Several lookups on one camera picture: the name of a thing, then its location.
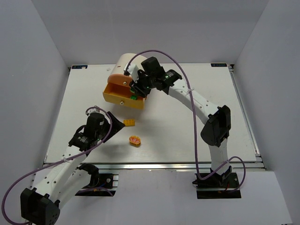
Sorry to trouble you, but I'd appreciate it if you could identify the yellow drawer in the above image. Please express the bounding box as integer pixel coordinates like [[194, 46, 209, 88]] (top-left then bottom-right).
[[103, 85, 146, 110]]

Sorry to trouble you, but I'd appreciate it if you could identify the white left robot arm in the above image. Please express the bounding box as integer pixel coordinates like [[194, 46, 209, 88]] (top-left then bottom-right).
[[20, 109, 125, 225]]

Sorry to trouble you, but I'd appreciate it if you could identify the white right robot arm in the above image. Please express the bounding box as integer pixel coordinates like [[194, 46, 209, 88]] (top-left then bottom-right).
[[124, 57, 232, 181]]

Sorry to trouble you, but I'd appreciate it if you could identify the yellow lego brick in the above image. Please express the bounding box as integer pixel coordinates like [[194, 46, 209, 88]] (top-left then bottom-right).
[[123, 119, 135, 127]]

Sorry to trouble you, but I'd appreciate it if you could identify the orange oval lego piece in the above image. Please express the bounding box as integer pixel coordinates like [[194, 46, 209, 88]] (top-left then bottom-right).
[[129, 135, 141, 147]]

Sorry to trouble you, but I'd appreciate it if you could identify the cream drawer cabinet shell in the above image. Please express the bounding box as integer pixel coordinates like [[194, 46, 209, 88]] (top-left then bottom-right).
[[111, 53, 147, 74]]

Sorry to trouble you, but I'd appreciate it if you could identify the right blue corner label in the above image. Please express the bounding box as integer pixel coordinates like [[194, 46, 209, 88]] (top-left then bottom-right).
[[210, 63, 227, 68]]

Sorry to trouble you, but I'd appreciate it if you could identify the blue corner label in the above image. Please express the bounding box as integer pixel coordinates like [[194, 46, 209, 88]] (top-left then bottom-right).
[[71, 65, 88, 69], [210, 63, 227, 68]]

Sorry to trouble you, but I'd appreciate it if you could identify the left blue corner label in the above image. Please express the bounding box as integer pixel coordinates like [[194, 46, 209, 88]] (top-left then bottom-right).
[[71, 65, 88, 69]]

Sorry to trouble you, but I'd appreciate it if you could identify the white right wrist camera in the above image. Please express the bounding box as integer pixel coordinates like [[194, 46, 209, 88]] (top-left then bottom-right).
[[124, 63, 139, 83]]

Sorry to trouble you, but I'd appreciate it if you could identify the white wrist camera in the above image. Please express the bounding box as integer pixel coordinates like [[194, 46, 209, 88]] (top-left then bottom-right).
[[85, 106, 100, 116], [124, 63, 139, 83]]

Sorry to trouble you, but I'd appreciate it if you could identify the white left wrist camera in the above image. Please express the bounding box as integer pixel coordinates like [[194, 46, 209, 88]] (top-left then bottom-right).
[[85, 106, 100, 116]]

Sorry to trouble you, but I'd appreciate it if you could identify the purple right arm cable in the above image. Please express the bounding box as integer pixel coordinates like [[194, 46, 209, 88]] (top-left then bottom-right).
[[126, 49, 247, 193]]

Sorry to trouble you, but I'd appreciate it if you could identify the aluminium table front rail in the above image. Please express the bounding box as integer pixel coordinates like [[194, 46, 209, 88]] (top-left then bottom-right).
[[94, 158, 265, 170]]

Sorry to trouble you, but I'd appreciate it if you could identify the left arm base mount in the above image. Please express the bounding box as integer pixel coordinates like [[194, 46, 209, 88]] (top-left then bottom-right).
[[75, 164, 117, 197]]

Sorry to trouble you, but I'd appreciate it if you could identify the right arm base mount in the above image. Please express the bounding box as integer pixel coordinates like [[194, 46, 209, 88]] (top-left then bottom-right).
[[192, 166, 241, 199]]

